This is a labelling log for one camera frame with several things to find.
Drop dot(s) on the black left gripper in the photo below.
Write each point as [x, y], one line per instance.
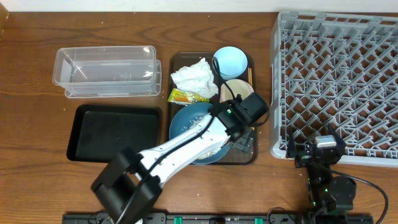
[247, 145]

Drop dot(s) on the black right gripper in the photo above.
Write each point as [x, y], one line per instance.
[306, 158]

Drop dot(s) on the pile of rice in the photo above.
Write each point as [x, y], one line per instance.
[193, 123]

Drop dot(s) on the dark blue plate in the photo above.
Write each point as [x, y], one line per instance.
[181, 123]

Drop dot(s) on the light blue bowl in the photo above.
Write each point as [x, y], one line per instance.
[232, 61]

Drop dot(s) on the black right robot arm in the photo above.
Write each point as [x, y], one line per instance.
[332, 196]

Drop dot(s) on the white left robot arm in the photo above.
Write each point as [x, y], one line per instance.
[129, 186]

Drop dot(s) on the grey dishwasher rack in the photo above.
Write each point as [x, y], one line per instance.
[335, 70]

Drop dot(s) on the black waste tray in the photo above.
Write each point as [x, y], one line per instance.
[99, 132]

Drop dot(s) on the wooden chopstick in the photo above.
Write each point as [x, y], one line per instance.
[250, 76]

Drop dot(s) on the crumpled white napkin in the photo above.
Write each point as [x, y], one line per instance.
[197, 78]

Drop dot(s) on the yellow snack wrapper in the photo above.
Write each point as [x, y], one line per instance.
[185, 98]

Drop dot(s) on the clear plastic bin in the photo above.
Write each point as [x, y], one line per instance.
[106, 72]

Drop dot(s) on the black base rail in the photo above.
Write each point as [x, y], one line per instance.
[162, 218]

